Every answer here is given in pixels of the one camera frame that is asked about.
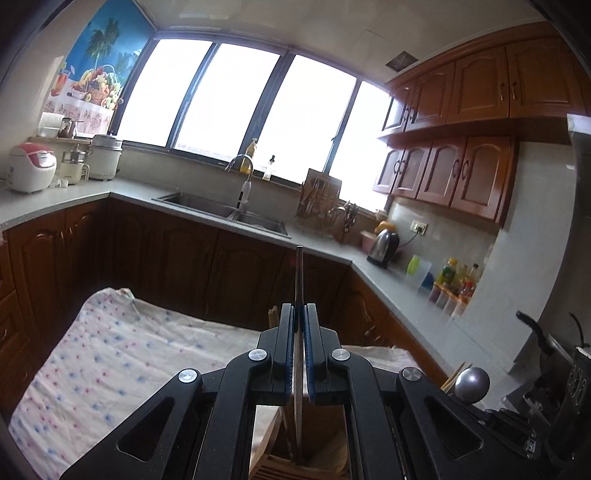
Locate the upper wooden kitchen cabinets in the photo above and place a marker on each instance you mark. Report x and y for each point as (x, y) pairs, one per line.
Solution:
(480, 138)

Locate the brown jug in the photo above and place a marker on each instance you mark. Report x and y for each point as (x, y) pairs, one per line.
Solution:
(68, 129)

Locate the row of condiment bottles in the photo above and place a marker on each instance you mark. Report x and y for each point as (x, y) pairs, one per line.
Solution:
(455, 286)

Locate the chrome faucet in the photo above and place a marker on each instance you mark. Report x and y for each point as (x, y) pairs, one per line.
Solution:
(244, 184)

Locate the metal ladle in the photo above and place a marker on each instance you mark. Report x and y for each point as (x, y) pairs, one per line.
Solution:
(472, 385)

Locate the white blender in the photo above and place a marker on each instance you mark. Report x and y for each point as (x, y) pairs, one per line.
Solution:
(74, 168)

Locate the clear bottle black cap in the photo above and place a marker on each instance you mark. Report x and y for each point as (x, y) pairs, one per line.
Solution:
(268, 168)

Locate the floral white tablecloth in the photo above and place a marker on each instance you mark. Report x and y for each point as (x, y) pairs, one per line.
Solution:
(115, 360)

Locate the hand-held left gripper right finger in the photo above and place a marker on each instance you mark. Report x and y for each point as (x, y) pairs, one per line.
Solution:
(308, 360)

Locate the kitchen window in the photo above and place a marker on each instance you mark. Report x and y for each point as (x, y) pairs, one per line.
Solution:
(231, 101)

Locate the metal cutlery rack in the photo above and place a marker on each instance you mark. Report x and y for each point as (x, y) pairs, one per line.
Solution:
(345, 221)

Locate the black frying pan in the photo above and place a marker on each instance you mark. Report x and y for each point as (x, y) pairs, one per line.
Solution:
(542, 339)

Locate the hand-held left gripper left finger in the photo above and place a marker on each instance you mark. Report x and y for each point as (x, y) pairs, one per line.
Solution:
(290, 360)

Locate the wall socket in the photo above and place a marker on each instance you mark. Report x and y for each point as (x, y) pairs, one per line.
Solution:
(419, 227)

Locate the steel electric kettle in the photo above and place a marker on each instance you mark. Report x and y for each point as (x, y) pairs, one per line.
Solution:
(384, 247)

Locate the yellow oil bottle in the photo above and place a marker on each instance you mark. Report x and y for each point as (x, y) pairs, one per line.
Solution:
(250, 157)

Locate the green white plastic pitcher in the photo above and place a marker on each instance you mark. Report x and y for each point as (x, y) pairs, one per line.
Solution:
(418, 272)

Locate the steel kitchen sink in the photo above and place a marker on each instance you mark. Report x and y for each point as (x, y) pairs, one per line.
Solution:
(221, 210)

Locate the wooden spatula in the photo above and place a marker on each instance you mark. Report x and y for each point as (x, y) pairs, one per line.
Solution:
(334, 454)

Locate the white pink rice cooker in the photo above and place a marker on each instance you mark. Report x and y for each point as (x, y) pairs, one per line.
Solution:
(30, 168)

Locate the ceiling vent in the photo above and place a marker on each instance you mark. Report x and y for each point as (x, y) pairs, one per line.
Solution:
(401, 61)

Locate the wall poster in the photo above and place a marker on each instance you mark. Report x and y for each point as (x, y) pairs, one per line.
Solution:
(106, 50)

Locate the pink plastic container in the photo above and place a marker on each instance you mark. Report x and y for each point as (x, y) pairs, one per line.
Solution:
(368, 242)

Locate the steel range hood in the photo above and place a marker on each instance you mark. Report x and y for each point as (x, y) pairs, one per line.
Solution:
(581, 157)

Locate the white electric cooking pot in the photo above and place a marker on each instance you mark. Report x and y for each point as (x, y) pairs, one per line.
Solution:
(105, 159)

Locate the gas stove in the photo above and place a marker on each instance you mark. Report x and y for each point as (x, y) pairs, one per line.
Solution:
(531, 401)

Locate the metal chopstick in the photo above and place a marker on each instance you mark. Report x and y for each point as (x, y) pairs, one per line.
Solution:
(298, 277)

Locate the wooden cutting board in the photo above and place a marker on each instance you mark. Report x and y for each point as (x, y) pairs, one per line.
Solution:
(330, 184)

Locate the light wooden chopstick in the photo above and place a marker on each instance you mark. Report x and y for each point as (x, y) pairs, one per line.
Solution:
(450, 379)
(457, 379)

